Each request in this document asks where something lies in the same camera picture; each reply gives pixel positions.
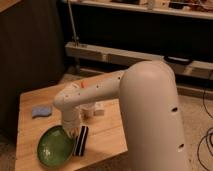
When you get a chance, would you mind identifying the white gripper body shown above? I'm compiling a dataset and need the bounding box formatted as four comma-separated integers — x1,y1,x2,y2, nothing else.
62,118,80,138

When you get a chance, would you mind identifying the green ceramic bowl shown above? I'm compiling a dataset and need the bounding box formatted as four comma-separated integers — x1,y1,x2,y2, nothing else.
37,125,76,167

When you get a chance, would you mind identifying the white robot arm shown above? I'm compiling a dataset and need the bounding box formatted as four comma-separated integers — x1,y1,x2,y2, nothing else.
54,61,190,171

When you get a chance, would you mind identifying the clear plastic cup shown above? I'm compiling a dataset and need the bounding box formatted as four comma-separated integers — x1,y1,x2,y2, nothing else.
81,103,95,120

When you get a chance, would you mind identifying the black striped rectangular block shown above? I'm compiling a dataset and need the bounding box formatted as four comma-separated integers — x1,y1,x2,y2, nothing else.
74,126,89,156

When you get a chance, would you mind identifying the small white block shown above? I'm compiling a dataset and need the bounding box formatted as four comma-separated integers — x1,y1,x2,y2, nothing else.
94,103,104,116

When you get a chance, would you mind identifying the small orange object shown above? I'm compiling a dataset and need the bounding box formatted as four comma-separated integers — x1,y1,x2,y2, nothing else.
81,81,87,88

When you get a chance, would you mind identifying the wooden table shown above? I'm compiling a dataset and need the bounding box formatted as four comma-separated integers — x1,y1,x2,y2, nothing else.
15,84,127,171

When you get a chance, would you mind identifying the dark curtain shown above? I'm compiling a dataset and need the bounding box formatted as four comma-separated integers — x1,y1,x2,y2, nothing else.
0,0,65,140

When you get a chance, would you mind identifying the white metal shelf rack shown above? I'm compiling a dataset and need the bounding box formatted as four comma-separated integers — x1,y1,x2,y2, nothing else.
58,0,213,88

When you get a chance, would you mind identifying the black handle on rack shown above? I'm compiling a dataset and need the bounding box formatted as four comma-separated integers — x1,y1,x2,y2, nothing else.
164,56,193,65

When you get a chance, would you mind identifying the black cable on floor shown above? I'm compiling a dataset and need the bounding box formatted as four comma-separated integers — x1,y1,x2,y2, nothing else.
196,71,213,171

